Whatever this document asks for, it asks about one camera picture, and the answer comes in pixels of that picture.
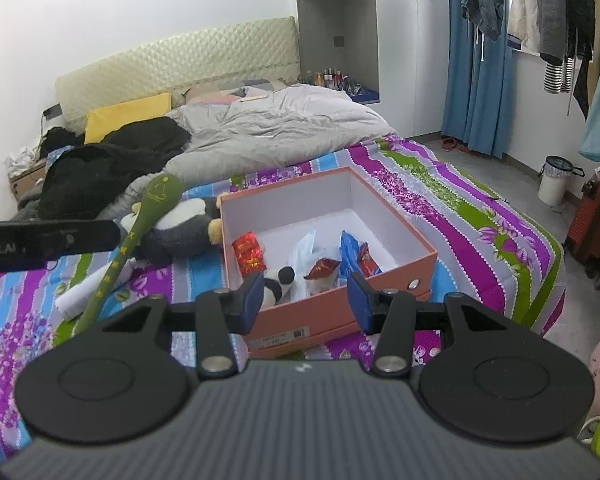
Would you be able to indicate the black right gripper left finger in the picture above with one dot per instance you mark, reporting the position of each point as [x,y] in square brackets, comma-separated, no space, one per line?
[247,302]

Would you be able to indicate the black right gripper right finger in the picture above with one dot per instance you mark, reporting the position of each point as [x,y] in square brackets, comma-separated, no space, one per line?
[364,303]

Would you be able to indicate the panda plush toy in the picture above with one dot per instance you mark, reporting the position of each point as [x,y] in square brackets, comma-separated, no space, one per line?
[276,285]

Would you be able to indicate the blue plastic snack bag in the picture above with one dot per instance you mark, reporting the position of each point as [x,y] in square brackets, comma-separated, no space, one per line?
[355,257]

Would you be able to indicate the blue surgical face mask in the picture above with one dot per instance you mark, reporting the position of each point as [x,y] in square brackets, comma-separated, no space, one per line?
[302,258]

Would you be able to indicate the red foil packet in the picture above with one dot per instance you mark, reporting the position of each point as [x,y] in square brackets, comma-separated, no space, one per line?
[249,254]

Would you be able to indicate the cardboard box by bed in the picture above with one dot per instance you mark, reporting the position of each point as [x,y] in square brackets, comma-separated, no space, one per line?
[24,182]

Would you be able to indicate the white cylindrical bottle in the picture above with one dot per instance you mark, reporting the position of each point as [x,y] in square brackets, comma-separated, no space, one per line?
[71,303]

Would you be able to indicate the grey penguin plush toy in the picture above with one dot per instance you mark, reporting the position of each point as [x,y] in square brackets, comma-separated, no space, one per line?
[189,230]

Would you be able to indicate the black clothing pile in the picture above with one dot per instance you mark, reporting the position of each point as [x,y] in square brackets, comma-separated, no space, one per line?
[84,180]

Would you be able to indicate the orange cardboard box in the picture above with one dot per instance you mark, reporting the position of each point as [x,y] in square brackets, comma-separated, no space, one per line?
[300,220]

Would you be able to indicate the colourful striped bed sheet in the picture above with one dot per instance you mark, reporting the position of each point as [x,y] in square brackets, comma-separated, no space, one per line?
[485,248]

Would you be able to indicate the long green plush toy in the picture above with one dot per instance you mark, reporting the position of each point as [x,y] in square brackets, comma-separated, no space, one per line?
[160,196]

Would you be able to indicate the yellow pillow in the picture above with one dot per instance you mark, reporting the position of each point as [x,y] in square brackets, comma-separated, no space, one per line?
[110,118]

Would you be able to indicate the grey duvet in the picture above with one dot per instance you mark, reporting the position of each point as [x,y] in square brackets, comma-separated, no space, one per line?
[262,131]

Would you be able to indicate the white trash bin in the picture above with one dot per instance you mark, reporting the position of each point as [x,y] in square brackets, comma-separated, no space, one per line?
[554,176]

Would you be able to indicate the blue curtain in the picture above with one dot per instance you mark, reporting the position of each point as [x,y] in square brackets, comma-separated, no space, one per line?
[479,95]

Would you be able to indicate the red suitcase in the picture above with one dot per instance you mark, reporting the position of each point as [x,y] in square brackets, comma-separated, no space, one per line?
[583,238]

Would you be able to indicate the hanging grey striped jacket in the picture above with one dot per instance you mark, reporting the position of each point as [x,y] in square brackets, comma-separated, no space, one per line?
[567,31]

